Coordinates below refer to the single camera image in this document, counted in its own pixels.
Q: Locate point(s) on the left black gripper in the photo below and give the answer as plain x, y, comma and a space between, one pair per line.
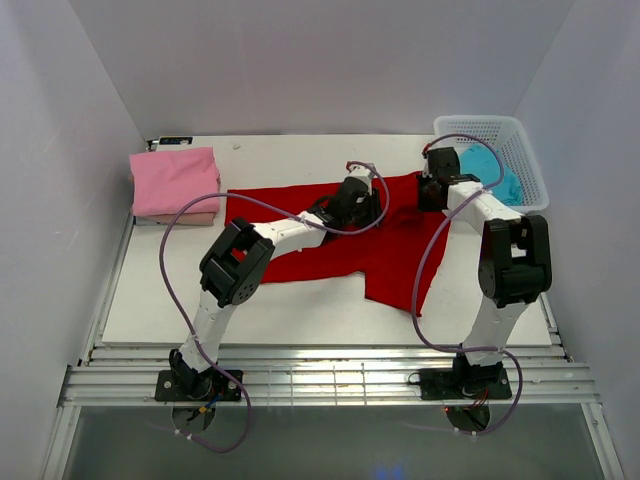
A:
373, 203

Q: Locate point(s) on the white plastic basket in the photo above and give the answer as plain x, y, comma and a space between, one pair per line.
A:
506, 137

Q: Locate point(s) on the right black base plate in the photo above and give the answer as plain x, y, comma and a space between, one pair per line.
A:
445, 384

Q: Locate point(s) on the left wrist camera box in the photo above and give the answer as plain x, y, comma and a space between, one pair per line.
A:
363, 172

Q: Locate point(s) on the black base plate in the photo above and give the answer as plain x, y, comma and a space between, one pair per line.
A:
212, 385
445, 384

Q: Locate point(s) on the pink folded t shirt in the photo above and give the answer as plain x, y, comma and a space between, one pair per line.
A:
164, 181

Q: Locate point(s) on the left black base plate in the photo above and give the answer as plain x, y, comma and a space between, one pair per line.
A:
212, 385

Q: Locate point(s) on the red t shirt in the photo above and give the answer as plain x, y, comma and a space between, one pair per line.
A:
388, 255

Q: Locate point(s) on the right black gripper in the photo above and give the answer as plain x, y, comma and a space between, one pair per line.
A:
423, 205

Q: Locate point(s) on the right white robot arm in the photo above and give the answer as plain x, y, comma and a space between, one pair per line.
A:
514, 269

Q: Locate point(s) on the black label device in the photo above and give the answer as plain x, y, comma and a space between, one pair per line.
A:
153, 144

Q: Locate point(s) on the blue t shirt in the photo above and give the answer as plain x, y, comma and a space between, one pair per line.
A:
477, 160

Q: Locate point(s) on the aluminium frame rails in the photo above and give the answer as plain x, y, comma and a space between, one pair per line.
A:
119, 367

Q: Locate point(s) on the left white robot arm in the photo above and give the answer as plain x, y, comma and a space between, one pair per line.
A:
234, 266

